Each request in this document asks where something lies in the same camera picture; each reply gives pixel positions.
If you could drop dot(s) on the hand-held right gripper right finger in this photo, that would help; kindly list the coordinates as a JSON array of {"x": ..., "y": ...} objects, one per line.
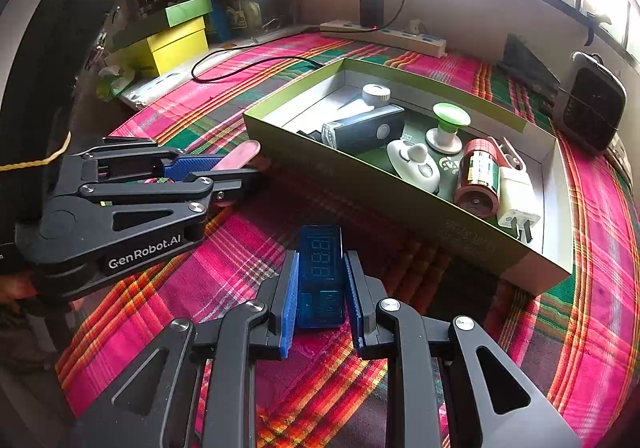
[{"x": 352, "y": 298}]

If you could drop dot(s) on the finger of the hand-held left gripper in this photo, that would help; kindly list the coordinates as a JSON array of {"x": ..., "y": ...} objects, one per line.
[
  {"x": 150, "y": 200},
  {"x": 195, "y": 166}
]

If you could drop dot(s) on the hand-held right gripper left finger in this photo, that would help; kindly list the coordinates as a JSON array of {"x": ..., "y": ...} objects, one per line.
[{"x": 290, "y": 308}]

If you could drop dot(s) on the blue usb meter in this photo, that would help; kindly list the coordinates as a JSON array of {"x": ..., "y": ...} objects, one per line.
[{"x": 320, "y": 278}]

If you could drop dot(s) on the pink plastic case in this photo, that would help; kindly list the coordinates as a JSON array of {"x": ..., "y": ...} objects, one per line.
[{"x": 245, "y": 150}]

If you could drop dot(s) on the green cardboard box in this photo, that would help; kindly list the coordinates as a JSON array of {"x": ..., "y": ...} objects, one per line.
[{"x": 400, "y": 208}]

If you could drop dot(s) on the white panda toy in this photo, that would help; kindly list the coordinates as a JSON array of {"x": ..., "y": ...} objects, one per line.
[{"x": 405, "y": 153}]

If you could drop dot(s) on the black bike light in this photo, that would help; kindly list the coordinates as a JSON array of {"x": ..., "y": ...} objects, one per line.
[{"x": 365, "y": 126}]

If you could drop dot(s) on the brown bottle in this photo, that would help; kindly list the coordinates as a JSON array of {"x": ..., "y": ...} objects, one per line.
[{"x": 477, "y": 178}]

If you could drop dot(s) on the small white round cap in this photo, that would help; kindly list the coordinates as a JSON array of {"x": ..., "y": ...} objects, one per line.
[{"x": 376, "y": 92}]

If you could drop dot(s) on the white charger plug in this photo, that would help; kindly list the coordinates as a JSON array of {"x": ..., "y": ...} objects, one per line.
[{"x": 517, "y": 193}]

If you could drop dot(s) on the green mushroom shaped toy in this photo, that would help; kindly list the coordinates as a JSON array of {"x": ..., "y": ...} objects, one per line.
[{"x": 450, "y": 114}]

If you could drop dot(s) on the green and white wrapper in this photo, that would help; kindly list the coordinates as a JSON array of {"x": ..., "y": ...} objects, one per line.
[{"x": 112, "y": 81}]

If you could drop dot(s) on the white papers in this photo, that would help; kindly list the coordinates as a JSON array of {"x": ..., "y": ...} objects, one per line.
[{"x": 150, "y": 91}]

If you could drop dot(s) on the blue box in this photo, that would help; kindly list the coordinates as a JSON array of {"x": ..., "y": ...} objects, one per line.
[{"x": 220, "y": 21}]

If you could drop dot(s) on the grey box green lid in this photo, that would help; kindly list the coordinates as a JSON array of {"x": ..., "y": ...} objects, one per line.
[{"x": 187, "y": 11}]

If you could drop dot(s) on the black power adapter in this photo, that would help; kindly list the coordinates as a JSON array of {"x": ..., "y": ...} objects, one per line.
[{"x": 372, "y": 12}]

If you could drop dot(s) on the white power strip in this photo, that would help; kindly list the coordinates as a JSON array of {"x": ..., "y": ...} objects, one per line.
[{"x": 400, "y": 39}]

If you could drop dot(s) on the white plug adapter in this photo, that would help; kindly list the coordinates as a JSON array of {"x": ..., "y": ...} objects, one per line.
[{"x": 413, "y": 26}]

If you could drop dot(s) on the grey striped cloth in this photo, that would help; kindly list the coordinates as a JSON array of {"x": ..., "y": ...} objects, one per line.
[{"x": 617, "y": 158}]

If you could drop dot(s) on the black grey speaker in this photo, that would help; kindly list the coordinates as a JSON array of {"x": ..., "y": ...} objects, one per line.
[{"x": 592, "y": 103}]

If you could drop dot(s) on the black window latch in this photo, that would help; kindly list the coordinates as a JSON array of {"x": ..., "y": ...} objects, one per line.
[{"x": 591, "y": 31}]

